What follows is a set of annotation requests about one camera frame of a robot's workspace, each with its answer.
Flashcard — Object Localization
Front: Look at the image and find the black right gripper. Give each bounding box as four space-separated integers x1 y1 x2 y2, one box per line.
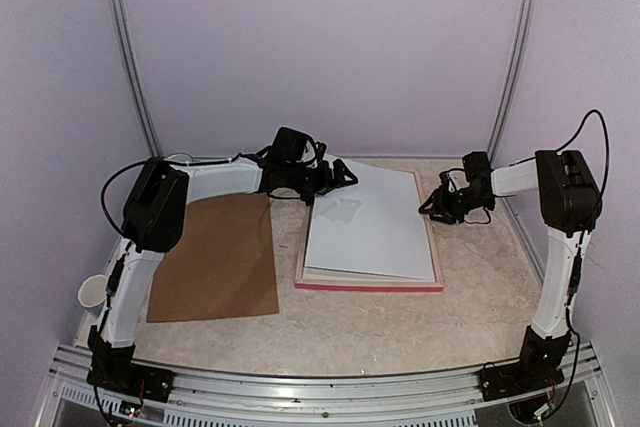
419 184 493 225

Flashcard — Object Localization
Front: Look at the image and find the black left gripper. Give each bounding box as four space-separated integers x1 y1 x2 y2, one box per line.
286 159 359 206

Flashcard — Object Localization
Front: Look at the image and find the white mat board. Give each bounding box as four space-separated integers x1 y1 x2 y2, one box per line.
303 158 437 282
299 169 441 284

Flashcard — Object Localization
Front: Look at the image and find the pink wooden picture frame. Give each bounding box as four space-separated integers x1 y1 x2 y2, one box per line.
293 161 446 293

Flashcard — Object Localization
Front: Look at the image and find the brown backing board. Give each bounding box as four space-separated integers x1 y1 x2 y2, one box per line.
147 194 279 323

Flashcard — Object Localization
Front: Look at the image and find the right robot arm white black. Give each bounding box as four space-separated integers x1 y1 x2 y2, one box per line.
419 150 602 339

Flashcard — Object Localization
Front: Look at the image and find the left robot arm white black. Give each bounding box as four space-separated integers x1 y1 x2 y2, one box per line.
88 127 359 349

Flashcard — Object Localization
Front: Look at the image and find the white and blue mug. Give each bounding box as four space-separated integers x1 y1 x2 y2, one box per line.
77 274 108 319

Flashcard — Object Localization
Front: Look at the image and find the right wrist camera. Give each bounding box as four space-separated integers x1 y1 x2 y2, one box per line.
439 170 458 193

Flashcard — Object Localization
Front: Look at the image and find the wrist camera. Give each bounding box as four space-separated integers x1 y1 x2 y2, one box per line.
439 170 458 193
312 141 327 167

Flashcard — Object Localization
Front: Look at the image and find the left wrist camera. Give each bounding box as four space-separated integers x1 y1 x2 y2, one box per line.
312 141 327 167

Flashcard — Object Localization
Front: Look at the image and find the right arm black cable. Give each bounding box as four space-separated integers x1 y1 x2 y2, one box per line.
447 108 612 413

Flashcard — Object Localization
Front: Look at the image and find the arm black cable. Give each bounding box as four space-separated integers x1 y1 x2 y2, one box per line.
447 108 612 413
99 144 281 427

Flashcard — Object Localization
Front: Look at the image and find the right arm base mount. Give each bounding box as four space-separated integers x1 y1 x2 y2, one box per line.
478 326 571 402

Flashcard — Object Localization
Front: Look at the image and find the aluminium front rail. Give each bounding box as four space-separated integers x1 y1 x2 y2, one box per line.
44 336 616 427

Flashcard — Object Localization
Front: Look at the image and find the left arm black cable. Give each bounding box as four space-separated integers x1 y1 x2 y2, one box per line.
99 144 281 427

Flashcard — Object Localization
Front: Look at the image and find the right aluminium corner post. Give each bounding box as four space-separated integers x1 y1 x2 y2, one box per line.
482 0 545 163

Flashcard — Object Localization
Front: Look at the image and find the aluminium corner post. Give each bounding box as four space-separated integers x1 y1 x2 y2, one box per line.
109 0 162 156
482 0 545 163

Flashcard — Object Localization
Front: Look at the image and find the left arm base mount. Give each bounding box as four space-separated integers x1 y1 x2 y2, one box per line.
87 326 175 403

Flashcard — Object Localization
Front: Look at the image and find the left aluminium corner post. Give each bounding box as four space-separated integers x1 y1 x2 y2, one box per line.
109 0 162 156

